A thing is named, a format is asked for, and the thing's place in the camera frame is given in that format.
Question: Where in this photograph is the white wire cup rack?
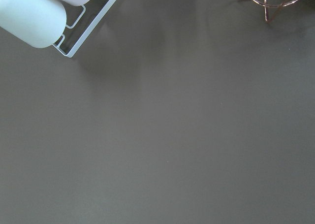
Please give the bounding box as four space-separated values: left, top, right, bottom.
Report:
53 0 117 58

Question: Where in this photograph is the mint green cup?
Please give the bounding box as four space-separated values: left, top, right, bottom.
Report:
0 0 66 48

